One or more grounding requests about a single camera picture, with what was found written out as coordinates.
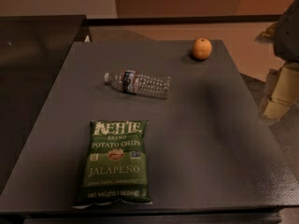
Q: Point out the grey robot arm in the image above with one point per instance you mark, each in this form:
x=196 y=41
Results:
x=281 y=89

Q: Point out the green Kettle chips bag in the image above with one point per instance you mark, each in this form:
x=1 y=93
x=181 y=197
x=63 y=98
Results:
x=116 y=164

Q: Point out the clear plastic water bottle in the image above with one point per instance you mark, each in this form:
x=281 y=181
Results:
x=130 y=81

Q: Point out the orange fruit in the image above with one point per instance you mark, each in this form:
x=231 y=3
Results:
x=201 y=49

